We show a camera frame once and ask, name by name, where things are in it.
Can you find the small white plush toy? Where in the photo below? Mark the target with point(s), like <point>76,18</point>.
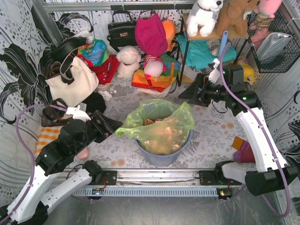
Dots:
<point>107,95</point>

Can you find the silver foil pouch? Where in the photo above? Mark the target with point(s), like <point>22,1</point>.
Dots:
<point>273,45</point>

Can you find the teal folded cloth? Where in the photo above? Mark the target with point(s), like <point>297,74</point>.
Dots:
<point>199,55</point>

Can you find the brown teddy bear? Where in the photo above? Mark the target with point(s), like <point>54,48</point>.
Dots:
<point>234,13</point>

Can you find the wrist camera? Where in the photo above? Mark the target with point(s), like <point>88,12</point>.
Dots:
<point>78,114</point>
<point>214,72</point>

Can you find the black metal shelf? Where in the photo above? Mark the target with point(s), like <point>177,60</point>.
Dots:
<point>213,36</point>

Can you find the striped colourful sock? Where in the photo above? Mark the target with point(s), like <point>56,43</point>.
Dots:
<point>243,153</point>

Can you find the black round hat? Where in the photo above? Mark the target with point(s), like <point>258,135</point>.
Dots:
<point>60,52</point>

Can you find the black leather handbag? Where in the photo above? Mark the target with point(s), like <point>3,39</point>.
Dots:
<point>121,34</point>

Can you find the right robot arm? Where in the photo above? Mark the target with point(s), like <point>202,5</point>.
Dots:
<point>270,171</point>

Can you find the rainbow striped cloth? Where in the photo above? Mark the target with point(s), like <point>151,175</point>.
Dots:
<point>166,79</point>

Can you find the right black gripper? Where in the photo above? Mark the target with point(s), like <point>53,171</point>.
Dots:
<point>201,90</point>

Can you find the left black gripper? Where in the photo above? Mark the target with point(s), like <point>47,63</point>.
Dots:
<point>102,127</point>

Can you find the magenta cloth bag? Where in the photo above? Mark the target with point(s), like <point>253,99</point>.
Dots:
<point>150,35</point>

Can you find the yellow plush duck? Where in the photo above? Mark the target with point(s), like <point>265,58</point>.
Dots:
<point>248,71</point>

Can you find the crumpled brown paper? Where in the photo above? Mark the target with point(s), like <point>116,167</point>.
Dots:
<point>149,121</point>

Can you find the white canvas tote bag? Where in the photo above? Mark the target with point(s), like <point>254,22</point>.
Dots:
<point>74,92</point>

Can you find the blue floor sweeper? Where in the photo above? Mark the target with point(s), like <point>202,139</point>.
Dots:
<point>223,42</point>

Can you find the green plastic trash bag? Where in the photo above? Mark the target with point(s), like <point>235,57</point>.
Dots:
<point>172,131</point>

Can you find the colourful printed bag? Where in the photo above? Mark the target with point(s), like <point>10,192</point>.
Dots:
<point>94,54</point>

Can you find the white plush dog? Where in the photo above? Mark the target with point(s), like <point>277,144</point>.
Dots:
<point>203,17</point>

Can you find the brown patterned bag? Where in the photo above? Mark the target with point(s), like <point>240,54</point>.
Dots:
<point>53,117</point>

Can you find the black wire basket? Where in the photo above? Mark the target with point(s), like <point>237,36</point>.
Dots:
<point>283,61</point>

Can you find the white plush sheep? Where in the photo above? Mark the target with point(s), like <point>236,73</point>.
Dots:
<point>129,59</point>

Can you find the red cloth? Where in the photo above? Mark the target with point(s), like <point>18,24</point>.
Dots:
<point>107,70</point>

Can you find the pink white plush toy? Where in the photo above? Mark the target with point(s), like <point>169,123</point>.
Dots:
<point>153,66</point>

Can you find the orange checkered towel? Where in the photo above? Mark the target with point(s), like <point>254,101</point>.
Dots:
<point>47,135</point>

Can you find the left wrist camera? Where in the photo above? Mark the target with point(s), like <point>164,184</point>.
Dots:
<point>78,114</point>

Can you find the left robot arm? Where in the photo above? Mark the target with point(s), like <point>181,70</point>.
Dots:
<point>35,201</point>

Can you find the orange plush toy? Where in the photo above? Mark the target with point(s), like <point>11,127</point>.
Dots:
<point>170,33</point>

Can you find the blue trash bin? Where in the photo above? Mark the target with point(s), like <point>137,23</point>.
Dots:
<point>163,156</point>

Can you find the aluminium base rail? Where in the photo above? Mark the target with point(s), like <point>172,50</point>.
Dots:
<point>162,178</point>

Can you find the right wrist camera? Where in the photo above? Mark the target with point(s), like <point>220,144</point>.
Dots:
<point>214,72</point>

